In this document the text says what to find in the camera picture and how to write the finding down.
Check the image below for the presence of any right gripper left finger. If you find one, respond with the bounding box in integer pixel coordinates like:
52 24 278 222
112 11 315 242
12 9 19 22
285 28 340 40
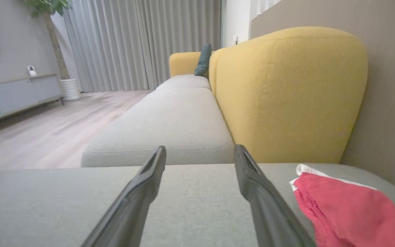
81 146 167 247

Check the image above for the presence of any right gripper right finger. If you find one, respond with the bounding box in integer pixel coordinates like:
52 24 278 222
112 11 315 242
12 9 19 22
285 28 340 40
234 144 318 247

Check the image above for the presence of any red garment white band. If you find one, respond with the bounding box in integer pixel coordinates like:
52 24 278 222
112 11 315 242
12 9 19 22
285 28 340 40
289 164 395 247

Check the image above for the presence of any long grey sofa seat cushion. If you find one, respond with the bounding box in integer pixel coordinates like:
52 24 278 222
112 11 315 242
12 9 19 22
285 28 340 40
81 87 235 168

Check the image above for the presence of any wide yellow sofa backrest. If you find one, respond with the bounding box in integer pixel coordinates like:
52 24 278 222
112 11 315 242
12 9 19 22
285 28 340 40
215 27 368 164

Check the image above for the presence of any white ribbed plant pot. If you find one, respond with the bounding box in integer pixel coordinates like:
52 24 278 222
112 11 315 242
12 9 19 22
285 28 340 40
60 78 81 101

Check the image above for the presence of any short grey sofa seat cushion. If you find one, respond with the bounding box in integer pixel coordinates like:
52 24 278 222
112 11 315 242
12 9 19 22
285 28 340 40
155 74 212 92

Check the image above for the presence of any narrow yellow sofa backrest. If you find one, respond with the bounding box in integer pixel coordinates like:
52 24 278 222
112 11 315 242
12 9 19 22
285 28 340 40
208 50 224 100

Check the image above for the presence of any yellow sofa armrest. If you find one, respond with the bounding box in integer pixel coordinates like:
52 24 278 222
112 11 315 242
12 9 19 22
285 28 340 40
169 52 201 78

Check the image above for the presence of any teal throw pillow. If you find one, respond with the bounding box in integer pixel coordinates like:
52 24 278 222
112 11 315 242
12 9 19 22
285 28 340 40
194 44 213 77

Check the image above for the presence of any grey teal media cabinet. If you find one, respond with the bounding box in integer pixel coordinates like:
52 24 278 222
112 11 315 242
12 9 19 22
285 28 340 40
0 74 64 127

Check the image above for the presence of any grey pleated curtain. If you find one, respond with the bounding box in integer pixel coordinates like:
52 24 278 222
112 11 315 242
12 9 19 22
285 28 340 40
64 0 157 93
136 0 223 90

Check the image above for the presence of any white slatted railing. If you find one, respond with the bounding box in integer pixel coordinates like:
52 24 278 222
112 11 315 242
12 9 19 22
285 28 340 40
251 0 282 16

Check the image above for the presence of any green potted tree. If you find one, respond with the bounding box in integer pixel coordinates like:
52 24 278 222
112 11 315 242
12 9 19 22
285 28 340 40
24 0 73 80

